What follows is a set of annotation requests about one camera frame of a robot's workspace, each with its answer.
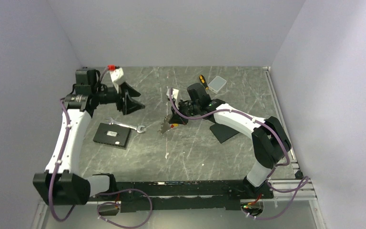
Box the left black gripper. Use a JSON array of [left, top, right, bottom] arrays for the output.
[[92, 81, 145, 115]]

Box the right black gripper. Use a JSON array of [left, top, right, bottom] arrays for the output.
[[169, 98, 200, 125]]

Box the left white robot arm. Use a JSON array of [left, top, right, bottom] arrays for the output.
[[32, 65, 145, 206]]

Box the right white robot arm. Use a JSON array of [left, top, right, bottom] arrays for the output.
[[166, 83, 292, 198]]

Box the yellow black screwdriver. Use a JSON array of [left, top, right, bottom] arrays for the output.
[[199, 74, 209, 90]]

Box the silver open-end wrench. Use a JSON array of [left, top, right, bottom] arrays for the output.
[[105, 117, 146, 133]]

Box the white square box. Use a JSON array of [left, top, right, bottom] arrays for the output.
[[208, 76, 227, 94]]

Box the black box with label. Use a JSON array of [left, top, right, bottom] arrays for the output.
[[93, 123, 131, 149]]

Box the black flat rectangular pad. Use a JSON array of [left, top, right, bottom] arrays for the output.
[[209, 123, 239, 144]]

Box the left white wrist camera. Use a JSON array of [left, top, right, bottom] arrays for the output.
[[107, 65, 126, 93]]

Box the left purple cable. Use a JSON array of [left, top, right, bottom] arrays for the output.
[[48, 98, 153, 229]]

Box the purple cable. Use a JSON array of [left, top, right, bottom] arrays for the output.
[[169, 88, 311, 221], [48, 98, 153, 229]]

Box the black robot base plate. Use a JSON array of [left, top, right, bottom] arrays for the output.
[[89, 179, 274, 213]]

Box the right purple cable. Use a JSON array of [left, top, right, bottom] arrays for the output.
[[169, 88, 311, 221]]

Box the aluminium frame rail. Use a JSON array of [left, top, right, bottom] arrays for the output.
[[30, 200, 48, 229]]

